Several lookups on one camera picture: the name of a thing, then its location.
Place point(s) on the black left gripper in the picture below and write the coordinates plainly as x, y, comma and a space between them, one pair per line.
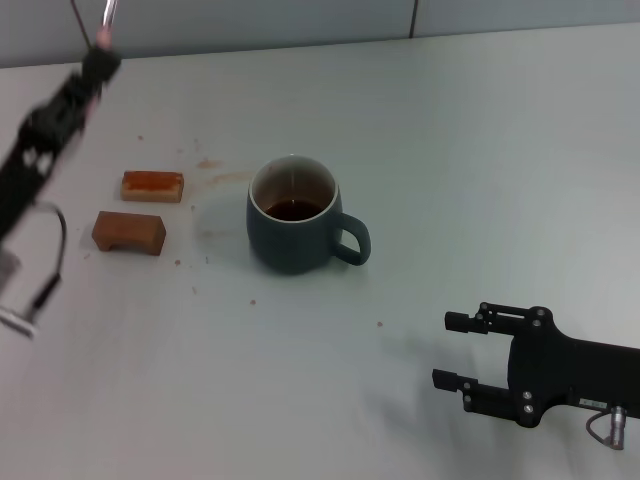
35, 155

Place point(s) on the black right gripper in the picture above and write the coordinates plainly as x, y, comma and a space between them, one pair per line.
565, 370

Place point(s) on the dark brown coffee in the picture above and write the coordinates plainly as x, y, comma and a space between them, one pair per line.
295, 210

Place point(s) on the grey ceramic cup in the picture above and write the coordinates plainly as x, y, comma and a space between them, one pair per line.
290, 245

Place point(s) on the brown notched wooden block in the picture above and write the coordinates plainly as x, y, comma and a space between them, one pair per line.
130, 230

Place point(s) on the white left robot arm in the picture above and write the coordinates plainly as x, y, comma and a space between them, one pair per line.
7, 270

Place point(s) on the light stained wooden block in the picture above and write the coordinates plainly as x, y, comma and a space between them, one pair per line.
155, 187

